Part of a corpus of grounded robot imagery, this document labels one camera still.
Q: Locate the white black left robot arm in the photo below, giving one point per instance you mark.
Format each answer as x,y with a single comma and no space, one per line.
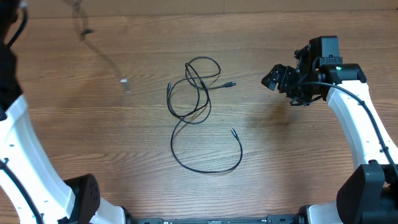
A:
28,178

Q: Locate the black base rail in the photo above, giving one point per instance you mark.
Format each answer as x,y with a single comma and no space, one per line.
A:
217,221

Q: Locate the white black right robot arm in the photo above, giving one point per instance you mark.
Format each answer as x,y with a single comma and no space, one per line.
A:
370,193

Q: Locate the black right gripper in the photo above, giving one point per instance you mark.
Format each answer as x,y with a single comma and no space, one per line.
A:
292,81

